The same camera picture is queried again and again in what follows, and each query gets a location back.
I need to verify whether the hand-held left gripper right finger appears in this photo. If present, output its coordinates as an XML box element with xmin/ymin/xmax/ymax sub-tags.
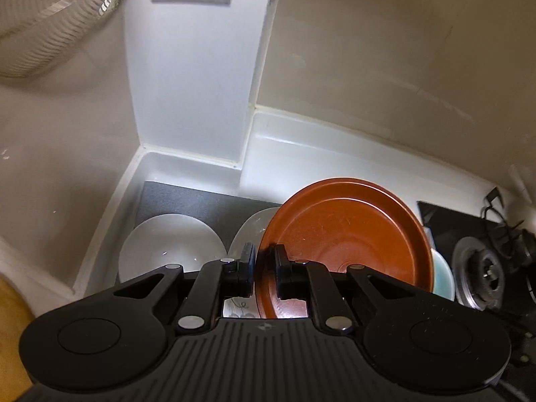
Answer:
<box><xmin>262</xmin><ymin>243</ymin><xmax>421</xmax><ymax>336</ymax></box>

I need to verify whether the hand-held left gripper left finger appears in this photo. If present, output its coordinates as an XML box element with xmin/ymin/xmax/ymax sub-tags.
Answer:
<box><xmin>111</xmin><ymin>242</ymin><xmax>257</xmax><ymax>337</ymax></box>

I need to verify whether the brown plate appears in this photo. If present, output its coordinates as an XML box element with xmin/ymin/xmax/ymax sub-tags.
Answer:
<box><xmin>255</xmin><ymin>178</ymin><xmax>434</xmax><ymax>320</ymax></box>

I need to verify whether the white bowl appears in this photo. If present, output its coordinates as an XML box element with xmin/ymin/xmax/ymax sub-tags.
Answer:
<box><xmin>228</xmin><ymin>207</ymin><xmax>283</xmax><ymax>260</ymax></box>
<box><xmin>118</xmin><ymin>213</ymin><xmax>229</xmax><ymax>284</ymax></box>

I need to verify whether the white patterned plate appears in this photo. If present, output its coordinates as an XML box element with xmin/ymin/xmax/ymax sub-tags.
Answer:
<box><xmin>222</xmin><ymin>295</ymin><xmax>259</xmax><ymax>319</ymax></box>

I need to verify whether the grey mat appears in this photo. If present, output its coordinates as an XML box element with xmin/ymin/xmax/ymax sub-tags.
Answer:
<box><xmin>135</xmin><ymin>181</ymin><xmax>286</xmax><ymax>236</ymax></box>

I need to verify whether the light blue plate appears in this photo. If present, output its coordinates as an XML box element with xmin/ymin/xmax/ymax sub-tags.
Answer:
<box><xmin>429</xmin><ymin>248</ymin><xmax>455</xmax><ymax>301</ymax></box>

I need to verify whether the black glass stove top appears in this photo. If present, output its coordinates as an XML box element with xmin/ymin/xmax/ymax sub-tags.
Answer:
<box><xmin>417</xmin><ymin>200</ymin><xmax>536</xmax><ymax>402</ymax></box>

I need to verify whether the gas stove burner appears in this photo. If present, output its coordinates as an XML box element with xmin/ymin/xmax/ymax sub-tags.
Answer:
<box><xmin>452</xmin><ymin>237</ymin><xmax>506</xmax><ymax>311</ymax></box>

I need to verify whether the black pot support grate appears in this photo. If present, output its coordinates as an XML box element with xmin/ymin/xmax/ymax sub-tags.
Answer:
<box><xmin>481</xmin><ymin>186</ymin><xmax>536</xmax><ymax>299</ymax></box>

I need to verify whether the white mesh basket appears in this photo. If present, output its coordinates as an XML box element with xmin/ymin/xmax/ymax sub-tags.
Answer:
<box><xmin>0</xmin><ymin>0</ymin><xmax>141</xmax><ymax>78</ymax></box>

